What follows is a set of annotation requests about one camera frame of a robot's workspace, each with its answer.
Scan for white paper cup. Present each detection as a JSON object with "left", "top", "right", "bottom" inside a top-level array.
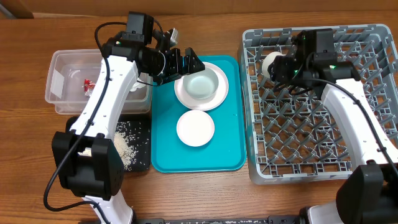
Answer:
[{"left": 261, "top": 52, "right": 284, "bottom": 78}]

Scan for small white plate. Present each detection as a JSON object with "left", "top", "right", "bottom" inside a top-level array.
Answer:
[{"left": 177, "top": 110, "right": 215, "bottom": 147}]

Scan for rice and food scraps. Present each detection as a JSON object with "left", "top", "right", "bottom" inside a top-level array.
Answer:
[{"left": 112, "top": 121, "right": 150, "bottom": 171}]

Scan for red snack wrapper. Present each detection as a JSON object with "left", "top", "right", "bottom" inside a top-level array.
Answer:
[{"left": 83, "top": 79, "right": 96, "bottom": 96}]

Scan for white napkin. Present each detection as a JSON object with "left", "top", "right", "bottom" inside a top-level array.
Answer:
[{"left": 129, "top": 78, "right": 146, "bottom": 92}]

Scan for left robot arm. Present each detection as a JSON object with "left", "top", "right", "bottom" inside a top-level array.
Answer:
[{"left": 52, "top": 12, "right": 205, "bottom": 223}]

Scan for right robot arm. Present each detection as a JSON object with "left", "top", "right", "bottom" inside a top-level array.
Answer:
[{"left": 262, "top": 29, "right": 397, "bottom": 223}]

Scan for grey dishwasher rack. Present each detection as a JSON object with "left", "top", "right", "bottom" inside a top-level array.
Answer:
[{"left": 239, "top": 24, "right": 397, "bottom": 185}]

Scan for white bowl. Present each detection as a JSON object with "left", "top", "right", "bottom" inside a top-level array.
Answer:
[{"left": 183, "top": 68, "right": 219, "bottom": 100}]

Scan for large white plate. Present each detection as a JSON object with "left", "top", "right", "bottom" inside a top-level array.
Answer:
[{"left": 174, "top": 62, "right": 229, "bottom": 111}]

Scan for black tray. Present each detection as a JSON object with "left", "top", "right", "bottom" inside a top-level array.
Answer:
[{"left": 65, "top": 113, "right": 152, "bottom": 172}]

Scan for teal serving tray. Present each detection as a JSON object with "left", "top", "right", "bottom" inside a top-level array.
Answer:
[{"left": 151, "top": 55, "right": 246, "bottom": 173}]

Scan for clear plastic bin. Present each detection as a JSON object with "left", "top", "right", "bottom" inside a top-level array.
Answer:
[{"left": 45, "top": 49, "right": 152, "bottom": 115}]

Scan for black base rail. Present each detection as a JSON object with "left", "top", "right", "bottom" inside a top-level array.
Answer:
[{"left": 133, "top": 215, "right": 307, "bottom": 224}]

